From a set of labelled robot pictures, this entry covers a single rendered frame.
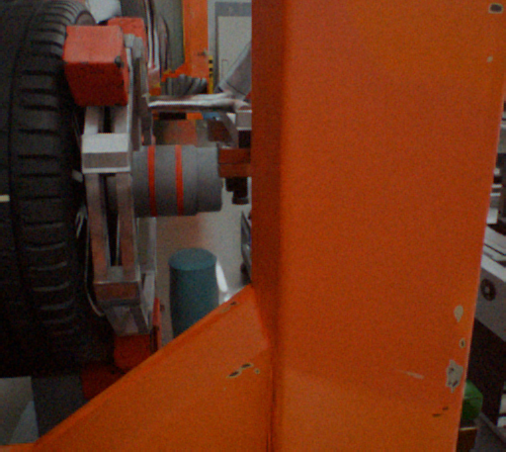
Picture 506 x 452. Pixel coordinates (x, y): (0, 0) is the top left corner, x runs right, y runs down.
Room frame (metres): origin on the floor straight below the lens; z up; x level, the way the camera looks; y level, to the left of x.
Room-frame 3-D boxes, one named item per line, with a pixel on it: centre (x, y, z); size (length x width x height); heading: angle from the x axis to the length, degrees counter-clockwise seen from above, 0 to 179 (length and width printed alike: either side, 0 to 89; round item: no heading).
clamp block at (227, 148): (0.80, 0.01, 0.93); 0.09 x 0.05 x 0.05; 98
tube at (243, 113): (0.86, 0.10, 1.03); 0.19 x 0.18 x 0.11; 98
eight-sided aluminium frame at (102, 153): (0.94, 0.24, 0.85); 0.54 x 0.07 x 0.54; 8
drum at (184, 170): (0.95, 0.17, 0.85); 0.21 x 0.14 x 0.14; 98
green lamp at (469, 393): (0.58, -0.28, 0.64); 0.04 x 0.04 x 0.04; 8
